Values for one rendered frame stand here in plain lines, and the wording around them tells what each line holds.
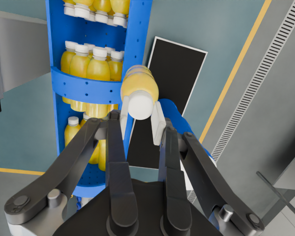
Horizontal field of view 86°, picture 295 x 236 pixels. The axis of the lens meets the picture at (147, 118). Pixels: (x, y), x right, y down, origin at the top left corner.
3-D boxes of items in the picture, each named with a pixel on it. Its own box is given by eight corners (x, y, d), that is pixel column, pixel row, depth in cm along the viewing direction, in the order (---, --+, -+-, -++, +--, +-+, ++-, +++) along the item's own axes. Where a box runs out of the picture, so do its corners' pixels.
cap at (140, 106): (141, 85, 24) (141, 89, 22) (157, 103, 25) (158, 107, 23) (122, 102, 25) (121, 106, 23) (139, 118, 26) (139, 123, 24)
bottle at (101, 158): (95, 164, 71) (97, 129, 63) (108, 158, 76) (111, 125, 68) (103, 173, 67) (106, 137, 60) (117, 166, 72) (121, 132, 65)
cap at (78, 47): (77, 53, 46) (77, 46, 45) (73, 50, 49) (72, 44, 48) (90, 54, 49) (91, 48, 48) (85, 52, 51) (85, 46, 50)
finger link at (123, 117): (123, 141, 18) (116, 140, 17) (126, 114, 24) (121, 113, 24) (127, 117, 16) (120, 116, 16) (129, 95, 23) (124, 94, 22)
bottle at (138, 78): (139, 58, 39) (141, 70, 23) (157, 79, 42) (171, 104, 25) (119, 77, 41) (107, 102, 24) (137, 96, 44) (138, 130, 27)
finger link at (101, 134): (116, 143, 16) (84, 140, 15) (120, 120, 20) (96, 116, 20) (118, 131, 15) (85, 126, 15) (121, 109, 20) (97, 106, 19)
